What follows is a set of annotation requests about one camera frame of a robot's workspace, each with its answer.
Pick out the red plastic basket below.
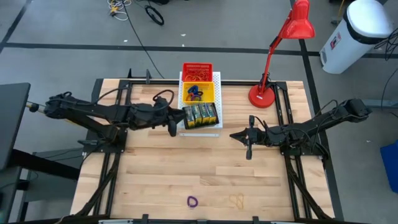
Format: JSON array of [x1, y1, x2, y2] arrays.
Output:
[[182, 62, 215, 83]]

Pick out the long red rubber band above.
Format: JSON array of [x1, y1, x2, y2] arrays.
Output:
[[185, 70, 211, 83]]

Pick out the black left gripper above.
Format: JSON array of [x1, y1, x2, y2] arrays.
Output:
[[129, 95, 188, 138]]

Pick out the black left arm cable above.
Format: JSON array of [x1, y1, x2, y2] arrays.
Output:
[[95, 86, 175, 112]]

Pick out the black coiled cable loop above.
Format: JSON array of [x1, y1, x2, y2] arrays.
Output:
[[144, 4, 165, 26]]

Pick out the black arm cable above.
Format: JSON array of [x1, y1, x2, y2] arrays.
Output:
[[253, 116, 274, 138], [95, 86, 175, 112]]

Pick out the yellow plastic basket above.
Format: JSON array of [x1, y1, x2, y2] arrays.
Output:
[[182, 82, 216, 105]]

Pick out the black side desk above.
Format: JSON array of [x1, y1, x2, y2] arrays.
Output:
[[0, 82, 81, 224]]

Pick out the white trash bin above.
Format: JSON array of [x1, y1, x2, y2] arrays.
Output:
[[319, 0, 394, 75]]

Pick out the black plastic basket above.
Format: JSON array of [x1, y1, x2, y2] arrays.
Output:
[[182, 101, 220, 130]]

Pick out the red desk lamp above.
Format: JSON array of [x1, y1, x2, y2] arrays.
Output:
[[248, 0, 317, 109]]

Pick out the pale orange rubber band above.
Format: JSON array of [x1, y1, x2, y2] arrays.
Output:
[[228, 192, 246, 210]]

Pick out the long black cable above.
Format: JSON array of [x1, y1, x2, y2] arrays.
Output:
[[122, 0, 165, 79]]

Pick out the black cable bundle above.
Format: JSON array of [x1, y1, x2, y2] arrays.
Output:
[[373, 27, 398, 62]]

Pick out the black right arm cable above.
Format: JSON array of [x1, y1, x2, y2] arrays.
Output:
[[253, 116, 274, 138]]

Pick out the yellow cable black knob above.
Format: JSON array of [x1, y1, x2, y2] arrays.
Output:
[[25, 101, 47, 115]]

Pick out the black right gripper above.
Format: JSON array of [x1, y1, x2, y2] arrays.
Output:
[[229, 114, 282, 161]]

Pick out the white and yellow cables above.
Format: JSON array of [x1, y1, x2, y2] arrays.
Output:
[[107, 0, 130, 22]]

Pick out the blue bin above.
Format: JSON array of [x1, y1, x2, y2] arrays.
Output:
[[379, 139, 398, 194]]

